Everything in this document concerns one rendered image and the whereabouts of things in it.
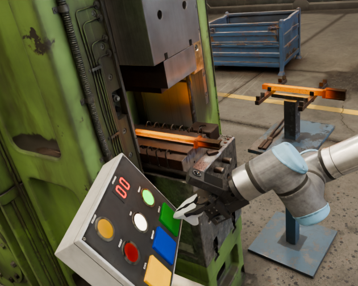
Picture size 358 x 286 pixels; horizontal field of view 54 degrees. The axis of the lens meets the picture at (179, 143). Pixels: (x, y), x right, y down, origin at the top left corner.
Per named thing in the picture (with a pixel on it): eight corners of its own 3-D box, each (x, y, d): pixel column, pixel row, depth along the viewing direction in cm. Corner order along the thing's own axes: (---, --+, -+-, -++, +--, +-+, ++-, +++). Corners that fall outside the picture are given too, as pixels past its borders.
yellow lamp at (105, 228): (119, 231, 79) (115, 216, 77) (105, 245, 76) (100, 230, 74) (109, 227, 81) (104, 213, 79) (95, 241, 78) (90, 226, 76)
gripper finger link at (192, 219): (183, 235, 99) (209, 221, 95) (169, 221, 97) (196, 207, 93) (184, 227, 101) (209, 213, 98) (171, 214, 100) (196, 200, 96)
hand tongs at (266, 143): (298, 101, 217) (298, 100, 216) (305, 102, 215) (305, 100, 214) (257, 148, 176) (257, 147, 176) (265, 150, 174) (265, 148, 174)
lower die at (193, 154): (208, 150, 150) (205, 132, 146) (183, 175, 136) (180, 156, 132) (132, 137, 172) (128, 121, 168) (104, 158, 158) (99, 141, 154)
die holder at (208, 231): (242, 213, 178) (234, 135, 157) (207, 268, 151) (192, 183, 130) (153, 190, 207) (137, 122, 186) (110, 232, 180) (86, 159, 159)
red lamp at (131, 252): (144, 253, 82) (140, 240, 80) (132, 268, 79) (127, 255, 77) (133, 249, 84) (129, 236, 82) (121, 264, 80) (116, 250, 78)
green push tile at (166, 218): (181, 218, 104) (164, 201, 102) (178, 236, 98) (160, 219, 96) (176, 220, 105) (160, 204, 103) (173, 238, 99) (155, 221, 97)
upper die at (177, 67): (196, 69, 133) (193, 43, 128) (168, 88, 119) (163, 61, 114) (114, 66, 155) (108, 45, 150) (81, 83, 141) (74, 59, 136)
